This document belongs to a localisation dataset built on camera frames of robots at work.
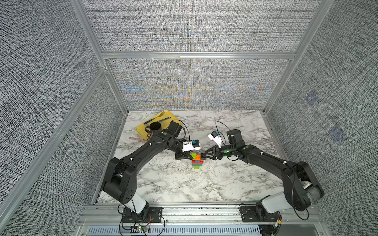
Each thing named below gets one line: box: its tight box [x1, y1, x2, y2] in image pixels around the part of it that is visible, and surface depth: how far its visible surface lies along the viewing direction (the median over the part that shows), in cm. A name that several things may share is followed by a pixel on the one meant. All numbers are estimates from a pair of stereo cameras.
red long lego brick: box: [191, 159, 204, 164], surface depth 84 cm
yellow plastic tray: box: [136, 110, 183, 141], surface depth 119 cm
